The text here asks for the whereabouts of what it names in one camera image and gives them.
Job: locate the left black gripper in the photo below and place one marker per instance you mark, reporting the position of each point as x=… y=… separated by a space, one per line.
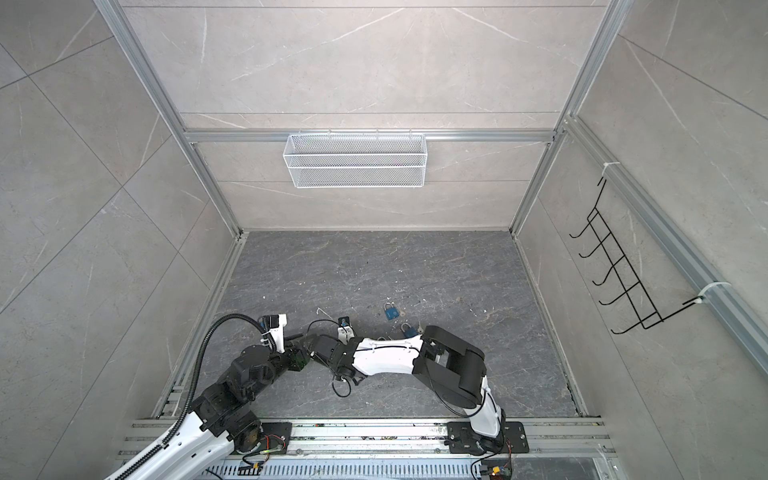
x=297 y=363

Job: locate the teal blue padlock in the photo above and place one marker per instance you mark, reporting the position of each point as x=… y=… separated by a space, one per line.
x=409 y=331

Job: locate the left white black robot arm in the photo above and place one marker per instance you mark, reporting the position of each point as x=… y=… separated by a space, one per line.
x=219 y=422

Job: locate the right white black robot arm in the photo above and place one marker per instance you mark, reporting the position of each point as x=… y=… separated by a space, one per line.
x=449 y=366

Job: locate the small metal allen key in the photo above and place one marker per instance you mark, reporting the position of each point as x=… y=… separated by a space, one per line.
x=323 y=313

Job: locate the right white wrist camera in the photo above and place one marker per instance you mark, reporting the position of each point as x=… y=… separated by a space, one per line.
x=345 y=331

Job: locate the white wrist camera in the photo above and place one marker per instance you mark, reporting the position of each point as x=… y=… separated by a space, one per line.
x=273 y=332
x=345 y=331

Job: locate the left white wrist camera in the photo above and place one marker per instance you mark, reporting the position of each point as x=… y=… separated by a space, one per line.
x=273 y=332

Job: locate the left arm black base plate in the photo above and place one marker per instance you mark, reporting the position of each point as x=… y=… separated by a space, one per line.
x=273 y=438

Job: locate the aluminium mounting rail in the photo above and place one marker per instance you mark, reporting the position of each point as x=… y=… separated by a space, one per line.
x=424 y=437

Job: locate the white slotted cable duct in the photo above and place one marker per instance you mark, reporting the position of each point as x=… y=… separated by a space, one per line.
x=412 y=468

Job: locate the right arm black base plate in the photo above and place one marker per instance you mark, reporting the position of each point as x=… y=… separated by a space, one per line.
x=462 y=439

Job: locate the white wire mesh basket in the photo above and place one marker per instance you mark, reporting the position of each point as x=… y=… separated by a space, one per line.
x=356 y=160

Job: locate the black wire hook rack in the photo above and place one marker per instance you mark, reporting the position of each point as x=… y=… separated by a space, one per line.
x=620 y=270

